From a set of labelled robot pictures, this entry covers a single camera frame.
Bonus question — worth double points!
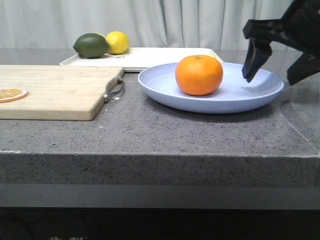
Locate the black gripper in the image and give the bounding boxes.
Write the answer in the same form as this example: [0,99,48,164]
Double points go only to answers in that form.
[242,0,320,85]

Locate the whole orange fruit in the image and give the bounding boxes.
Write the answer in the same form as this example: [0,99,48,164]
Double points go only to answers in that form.
[175,55,224,96]

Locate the light blue plate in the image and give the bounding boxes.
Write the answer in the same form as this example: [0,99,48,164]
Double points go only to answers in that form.
[138,62,284,114]

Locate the cream white tray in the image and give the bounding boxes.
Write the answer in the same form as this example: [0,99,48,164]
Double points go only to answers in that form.
[60,47,218,73]

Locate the grey white curtain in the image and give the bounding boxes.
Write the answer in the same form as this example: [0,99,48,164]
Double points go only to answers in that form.
[0,0,290,50]

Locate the pale yellow fruit slices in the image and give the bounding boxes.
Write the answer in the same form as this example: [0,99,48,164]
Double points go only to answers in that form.
[208,54,223,63]

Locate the yellow lemon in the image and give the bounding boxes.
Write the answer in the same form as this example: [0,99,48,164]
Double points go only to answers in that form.
[105,31,130,55]

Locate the green lime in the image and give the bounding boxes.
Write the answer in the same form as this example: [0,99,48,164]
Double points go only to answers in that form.
[73,33,110,59]

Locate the wooden cutting board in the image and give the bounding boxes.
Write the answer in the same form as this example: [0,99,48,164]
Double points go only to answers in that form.
[0,65,124,121]

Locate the orange slice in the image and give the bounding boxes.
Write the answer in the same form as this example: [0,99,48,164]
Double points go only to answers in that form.
[0,88,29,103]

